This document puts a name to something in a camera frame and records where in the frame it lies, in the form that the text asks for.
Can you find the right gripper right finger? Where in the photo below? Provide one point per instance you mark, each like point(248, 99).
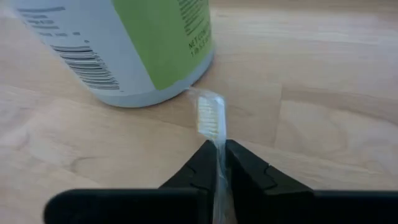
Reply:
point(280, 202)

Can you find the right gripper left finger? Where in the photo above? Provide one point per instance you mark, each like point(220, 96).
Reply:
point(174, 205)

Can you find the clear white toothbrush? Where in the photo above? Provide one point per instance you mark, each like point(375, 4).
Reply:
point(211, 118)

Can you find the white wipes canister green label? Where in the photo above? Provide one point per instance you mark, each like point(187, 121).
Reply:
point(130, 46)

